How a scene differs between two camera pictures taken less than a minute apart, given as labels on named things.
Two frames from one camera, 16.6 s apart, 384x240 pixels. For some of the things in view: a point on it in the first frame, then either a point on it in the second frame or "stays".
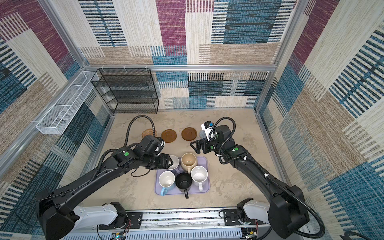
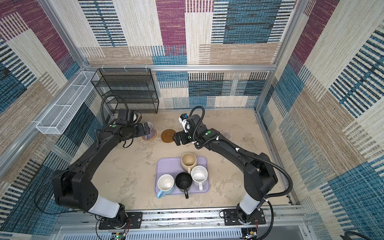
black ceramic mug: x=183 y=181 stays
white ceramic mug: x=199 y=176 stays
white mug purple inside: x=176 y=162 → x=151 y=129
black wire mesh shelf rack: x=128 y=90 stays
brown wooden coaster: x=168 y=135 stays
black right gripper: x=198 y=143 → x=183 y=135
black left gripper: x=165 y=159 → x=142 y=132
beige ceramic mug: x=188 y=161 stays
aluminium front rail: x=202 y=223 stays
